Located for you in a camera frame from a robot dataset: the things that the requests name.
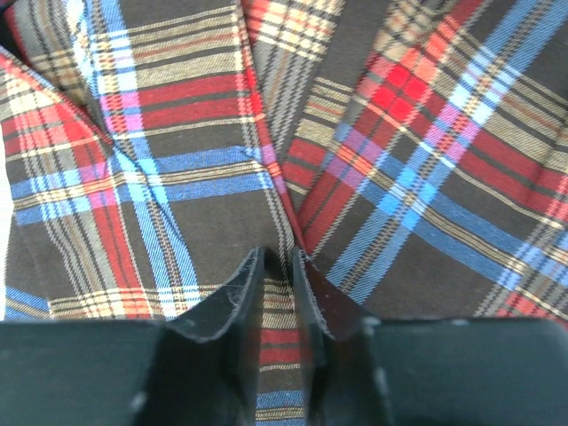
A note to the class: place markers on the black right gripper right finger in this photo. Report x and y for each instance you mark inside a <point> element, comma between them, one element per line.
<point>359,369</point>

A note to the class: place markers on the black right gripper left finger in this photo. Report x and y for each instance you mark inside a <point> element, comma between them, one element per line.
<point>200,368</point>

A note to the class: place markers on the red brown plaid shirt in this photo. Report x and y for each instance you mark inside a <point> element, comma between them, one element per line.
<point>415,151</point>

